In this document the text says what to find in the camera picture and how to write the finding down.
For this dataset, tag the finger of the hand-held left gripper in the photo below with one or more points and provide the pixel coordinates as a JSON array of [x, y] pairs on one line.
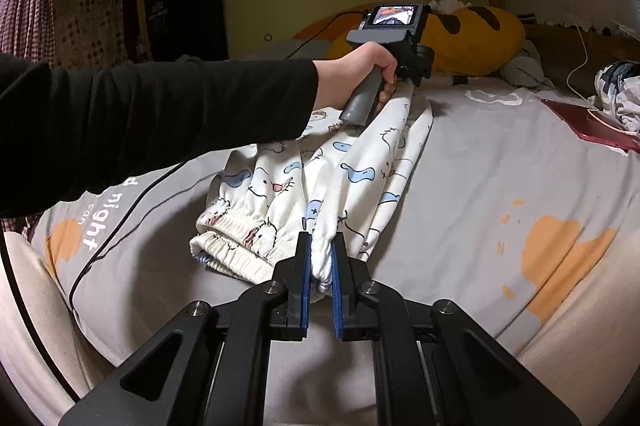
[[417, 65]]

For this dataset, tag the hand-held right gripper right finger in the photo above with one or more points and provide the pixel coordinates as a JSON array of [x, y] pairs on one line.
[[339, 301]]

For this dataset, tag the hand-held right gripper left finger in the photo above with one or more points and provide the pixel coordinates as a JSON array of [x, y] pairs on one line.
[[300, 296]]

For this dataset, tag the white cat print pants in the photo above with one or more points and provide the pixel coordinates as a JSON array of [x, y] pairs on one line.
[[350, 176]]

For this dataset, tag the person's left forearm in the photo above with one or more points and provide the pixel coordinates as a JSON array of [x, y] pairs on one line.
[[150, 115]]

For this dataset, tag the white crumpled cloth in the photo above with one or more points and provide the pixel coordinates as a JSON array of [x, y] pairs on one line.
[[450, 1]]

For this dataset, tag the orange bread-shaped pillow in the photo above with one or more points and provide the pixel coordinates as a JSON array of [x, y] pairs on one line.
[[475, 40]]

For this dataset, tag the grey-green crumpled cloth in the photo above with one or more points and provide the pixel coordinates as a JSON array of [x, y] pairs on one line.
[[525, 68]]

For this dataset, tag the red phone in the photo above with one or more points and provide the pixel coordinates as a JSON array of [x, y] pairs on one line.
[[585, 125]]

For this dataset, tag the black and white patterned cloth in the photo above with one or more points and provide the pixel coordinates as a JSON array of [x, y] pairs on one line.
[[620, 90]]

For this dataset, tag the black hanging garment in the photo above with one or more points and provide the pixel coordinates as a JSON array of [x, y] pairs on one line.
[[190, 5]]

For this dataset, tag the cream cloth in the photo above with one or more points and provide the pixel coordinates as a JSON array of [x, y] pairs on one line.
[[35, 346], [590, 331]]

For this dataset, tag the beige patchwork floral curtain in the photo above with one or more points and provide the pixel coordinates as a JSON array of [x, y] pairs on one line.
[[85, 25]]

